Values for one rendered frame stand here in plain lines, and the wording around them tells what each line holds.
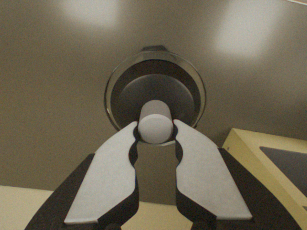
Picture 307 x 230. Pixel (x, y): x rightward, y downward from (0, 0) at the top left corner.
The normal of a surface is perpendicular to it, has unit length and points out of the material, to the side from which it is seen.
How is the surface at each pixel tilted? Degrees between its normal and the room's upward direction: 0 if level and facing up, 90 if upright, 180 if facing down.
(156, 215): 90
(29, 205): 90
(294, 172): 0
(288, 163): 0
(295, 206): 90
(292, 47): 0
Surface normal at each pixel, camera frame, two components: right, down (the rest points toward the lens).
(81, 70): 0.00, 0.47
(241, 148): -0.98, -0.17
